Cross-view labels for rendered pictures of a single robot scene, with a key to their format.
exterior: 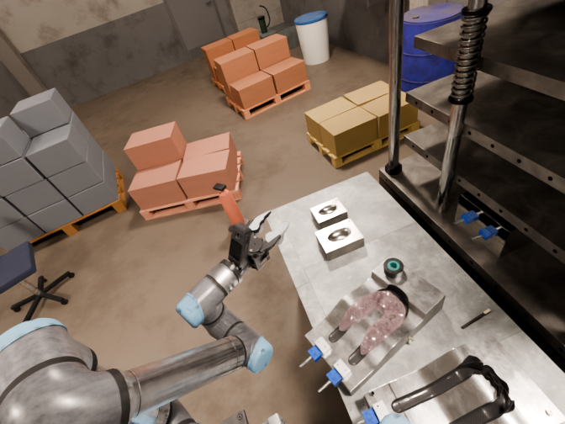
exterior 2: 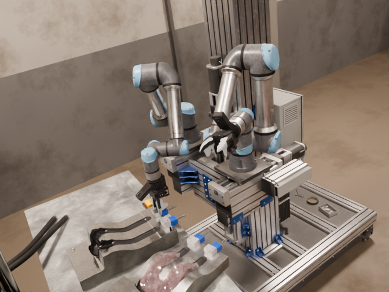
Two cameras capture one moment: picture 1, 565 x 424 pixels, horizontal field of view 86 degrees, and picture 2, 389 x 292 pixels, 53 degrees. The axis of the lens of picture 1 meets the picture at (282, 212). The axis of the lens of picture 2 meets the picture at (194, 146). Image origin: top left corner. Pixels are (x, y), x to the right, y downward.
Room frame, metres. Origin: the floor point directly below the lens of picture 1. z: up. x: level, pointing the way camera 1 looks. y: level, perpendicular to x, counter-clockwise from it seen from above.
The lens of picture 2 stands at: (1.77, -0.48, 2.12)
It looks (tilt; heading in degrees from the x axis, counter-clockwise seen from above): 27 degrees down; 159
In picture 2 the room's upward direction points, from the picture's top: 9 degrees counter-clockwise
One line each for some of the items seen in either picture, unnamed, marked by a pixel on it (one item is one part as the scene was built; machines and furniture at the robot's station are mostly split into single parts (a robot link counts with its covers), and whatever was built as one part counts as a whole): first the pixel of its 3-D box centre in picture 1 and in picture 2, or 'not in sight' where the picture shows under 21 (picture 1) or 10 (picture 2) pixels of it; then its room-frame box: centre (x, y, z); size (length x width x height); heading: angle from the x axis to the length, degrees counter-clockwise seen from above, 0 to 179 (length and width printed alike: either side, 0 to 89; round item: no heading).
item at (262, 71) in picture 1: (261, 75); not in sight; (4.98, -0.38, 0.37); 1.26 x 0.90 x 0.74; 101
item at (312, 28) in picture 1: (314, 39); not in sight; (5.93, -1.53, 0.36); 0.59 x 0.59 x 0.72
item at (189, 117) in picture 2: not in sight; (184, 114); (-0.30, 0.29, 1.20); 0.13 x 0.12 x 0.14; 62
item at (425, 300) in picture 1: (373, 318); (169, 278); (0.53, -0.21, 0.86); 0.50 x 0.26 x 0.11; 112
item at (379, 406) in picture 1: (367, 419); (174, 219); (0.22, -0.05, 0.89); 0.13 x 0.05 x 0.05; 95
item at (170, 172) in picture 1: (184, 165); not in sight; (3.08, 0.88, 0.35); 1.26 x 0.96 x 0.71; 92
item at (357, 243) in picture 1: (339, 239); not in sight; (0.98, -0.23, 0.84); 0.20 x 0.15 x 0.07; 95
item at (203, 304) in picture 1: (201, 301); (241, 120); (0.45, 0.26, 1.43); 0.11 x 0.08 x 0.09; 127
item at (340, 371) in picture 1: (332, 378); (199, 237); (0.37, 0.02, 0.86); 0.13 x 0.05 x 0.05; 112
